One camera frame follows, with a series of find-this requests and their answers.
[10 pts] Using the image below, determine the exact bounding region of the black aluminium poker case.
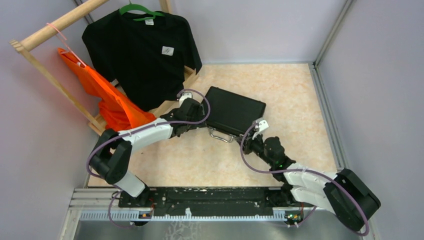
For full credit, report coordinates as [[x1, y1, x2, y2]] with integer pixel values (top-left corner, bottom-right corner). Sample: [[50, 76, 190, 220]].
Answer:
[[202, 86, 267, 143]]

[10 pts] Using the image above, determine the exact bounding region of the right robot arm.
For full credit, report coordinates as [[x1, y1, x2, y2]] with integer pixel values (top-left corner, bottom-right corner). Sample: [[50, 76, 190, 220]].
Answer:
[[238, 134, 381, 236]]

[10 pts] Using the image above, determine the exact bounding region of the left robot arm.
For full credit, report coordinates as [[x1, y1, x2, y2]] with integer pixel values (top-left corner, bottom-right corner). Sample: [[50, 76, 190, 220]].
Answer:
[[86, 97, 211, 207]]

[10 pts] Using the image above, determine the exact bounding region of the wooden clothes rack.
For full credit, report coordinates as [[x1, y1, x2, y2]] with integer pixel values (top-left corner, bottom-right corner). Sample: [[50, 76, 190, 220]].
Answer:
[[8, 0, 201, 137]]

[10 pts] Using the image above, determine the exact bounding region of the black t-shirt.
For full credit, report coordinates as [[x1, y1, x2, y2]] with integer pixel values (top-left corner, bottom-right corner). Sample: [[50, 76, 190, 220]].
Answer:
[[82, 10, 203, 111]]

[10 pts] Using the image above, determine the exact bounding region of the green clothes hanger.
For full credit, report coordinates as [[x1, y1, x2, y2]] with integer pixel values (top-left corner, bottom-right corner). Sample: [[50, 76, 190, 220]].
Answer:
[[118, 3, 165, 21]]

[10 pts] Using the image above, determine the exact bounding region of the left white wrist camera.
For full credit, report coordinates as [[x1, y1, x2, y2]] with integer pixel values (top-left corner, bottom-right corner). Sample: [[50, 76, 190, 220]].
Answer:
[[178, 91, 193, 105]]

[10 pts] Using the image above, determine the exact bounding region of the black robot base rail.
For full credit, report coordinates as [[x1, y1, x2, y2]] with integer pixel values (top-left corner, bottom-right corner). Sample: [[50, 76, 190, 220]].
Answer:
[[118, 187, 302, 217]]

